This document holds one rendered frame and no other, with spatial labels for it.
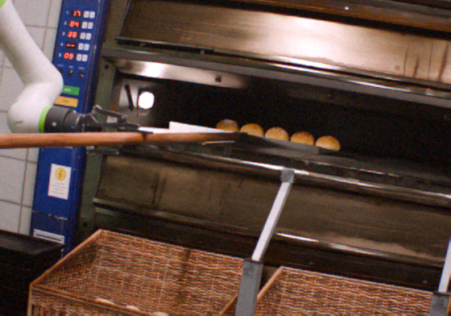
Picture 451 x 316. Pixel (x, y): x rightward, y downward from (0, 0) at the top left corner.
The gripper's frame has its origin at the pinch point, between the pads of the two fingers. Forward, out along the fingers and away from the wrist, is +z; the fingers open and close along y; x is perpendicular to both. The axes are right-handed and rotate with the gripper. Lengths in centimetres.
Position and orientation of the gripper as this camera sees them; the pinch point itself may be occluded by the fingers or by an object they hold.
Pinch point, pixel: (138, 138)
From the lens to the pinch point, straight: 250.1
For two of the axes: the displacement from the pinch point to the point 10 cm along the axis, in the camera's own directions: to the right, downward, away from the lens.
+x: -2.9, 0.1, -9.6
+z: 9.5, 1.6, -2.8
